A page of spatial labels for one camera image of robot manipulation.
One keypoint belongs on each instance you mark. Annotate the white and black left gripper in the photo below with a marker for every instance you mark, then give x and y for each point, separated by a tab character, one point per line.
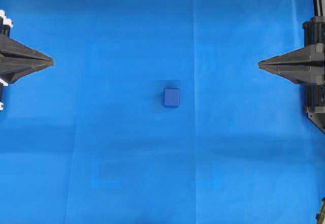
11	48

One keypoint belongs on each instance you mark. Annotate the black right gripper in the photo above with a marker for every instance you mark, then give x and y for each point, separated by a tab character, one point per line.
311	75

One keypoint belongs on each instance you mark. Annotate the blue cube block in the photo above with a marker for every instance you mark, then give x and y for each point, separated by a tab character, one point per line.
171	97

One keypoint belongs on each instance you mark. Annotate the blue table cloth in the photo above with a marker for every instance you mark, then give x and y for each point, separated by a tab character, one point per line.
88	140

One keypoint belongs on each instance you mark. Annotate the yellowish object at right edge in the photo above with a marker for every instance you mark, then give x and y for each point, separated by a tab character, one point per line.
320	216

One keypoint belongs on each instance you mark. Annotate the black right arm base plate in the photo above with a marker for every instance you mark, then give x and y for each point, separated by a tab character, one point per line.
317	118

